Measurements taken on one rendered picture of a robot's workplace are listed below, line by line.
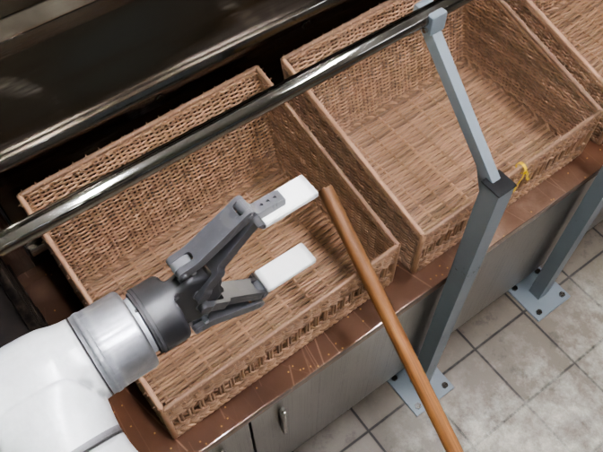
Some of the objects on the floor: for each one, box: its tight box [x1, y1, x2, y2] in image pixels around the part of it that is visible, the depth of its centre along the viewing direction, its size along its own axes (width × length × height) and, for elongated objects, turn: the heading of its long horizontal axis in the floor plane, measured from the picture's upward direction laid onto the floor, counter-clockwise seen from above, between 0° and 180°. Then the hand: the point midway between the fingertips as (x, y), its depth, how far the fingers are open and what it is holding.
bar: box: [0, 0, 603, 417], centre depth 149 cm, size 31×127×118 cm, turn 126°
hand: (301, 226), depth 78 cm, fingers open, 13 cm apart
